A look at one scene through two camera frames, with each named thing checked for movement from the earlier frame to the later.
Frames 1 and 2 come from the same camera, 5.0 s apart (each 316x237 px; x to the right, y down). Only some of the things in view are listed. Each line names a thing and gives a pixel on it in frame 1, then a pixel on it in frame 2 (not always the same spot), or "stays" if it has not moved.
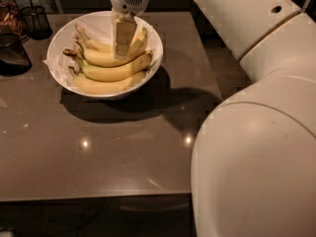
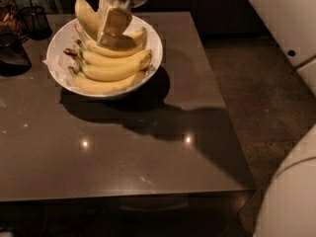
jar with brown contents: (11, 17) stays
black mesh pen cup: (37, 22) stays
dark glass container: (14, 58) stays
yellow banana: (107, 58) -> (113, 53)
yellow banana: (88, 86) stays
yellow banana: (138, 42) -> (86, 16)
